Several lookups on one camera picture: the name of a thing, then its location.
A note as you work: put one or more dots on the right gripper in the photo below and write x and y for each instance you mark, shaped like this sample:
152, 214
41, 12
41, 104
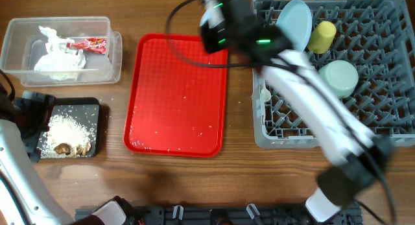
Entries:
210, 30

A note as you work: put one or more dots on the light blue round plate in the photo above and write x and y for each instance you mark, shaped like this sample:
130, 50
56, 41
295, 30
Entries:
295, 20

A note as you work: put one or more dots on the white plastic spoon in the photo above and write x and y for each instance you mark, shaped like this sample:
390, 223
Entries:
266, 94

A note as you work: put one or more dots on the yellow plastic cup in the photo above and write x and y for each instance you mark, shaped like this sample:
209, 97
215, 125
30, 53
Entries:
322, 37

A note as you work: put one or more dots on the green bowl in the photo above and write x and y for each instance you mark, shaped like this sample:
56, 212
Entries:
341, 77

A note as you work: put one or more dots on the red snack wrapper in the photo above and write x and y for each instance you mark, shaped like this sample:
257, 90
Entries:
93, 45

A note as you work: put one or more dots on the white napkin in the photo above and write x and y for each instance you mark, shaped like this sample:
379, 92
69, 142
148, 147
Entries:
61, 62

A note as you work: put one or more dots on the food scraps and rice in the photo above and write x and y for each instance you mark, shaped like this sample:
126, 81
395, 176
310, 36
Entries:
66, 138

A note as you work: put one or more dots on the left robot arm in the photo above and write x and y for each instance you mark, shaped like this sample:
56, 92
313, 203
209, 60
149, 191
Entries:
25, 195

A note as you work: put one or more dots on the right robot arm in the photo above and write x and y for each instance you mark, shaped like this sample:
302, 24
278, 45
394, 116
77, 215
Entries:
357, 156

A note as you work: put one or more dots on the clear plastic waste bin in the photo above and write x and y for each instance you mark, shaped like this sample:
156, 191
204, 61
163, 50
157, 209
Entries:
24, 45

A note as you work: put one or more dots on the red serving tray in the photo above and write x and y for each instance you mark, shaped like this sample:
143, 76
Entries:
175, 108

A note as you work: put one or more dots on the black rectangular tray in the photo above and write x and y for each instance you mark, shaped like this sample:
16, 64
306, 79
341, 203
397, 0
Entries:
83, 110

